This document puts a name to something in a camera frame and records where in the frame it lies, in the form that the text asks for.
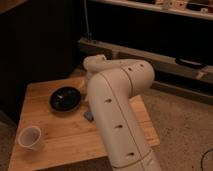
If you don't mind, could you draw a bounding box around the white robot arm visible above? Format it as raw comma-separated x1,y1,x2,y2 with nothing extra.
83,55,162,171

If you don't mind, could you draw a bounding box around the black ceramic bowl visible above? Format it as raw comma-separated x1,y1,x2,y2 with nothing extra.
49,87,81,111

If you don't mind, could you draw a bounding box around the blue-grey sponge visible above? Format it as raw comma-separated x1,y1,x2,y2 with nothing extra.
84,111,94,122

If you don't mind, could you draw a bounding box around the metal pole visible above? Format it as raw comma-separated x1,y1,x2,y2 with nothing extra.
83,0,92,41

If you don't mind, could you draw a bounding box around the wooden table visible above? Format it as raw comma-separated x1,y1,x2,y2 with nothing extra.
7,75,161,171

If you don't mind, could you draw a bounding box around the clear plastic cup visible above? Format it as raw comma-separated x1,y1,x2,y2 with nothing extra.
18,126,42,151

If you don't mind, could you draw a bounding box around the white shelf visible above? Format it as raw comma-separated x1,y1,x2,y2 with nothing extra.
89,0,213,21

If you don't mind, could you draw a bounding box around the black flat object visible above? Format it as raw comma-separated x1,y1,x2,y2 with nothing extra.
175,58,207,69

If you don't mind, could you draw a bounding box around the black cable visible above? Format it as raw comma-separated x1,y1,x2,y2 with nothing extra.
200,148,213,171

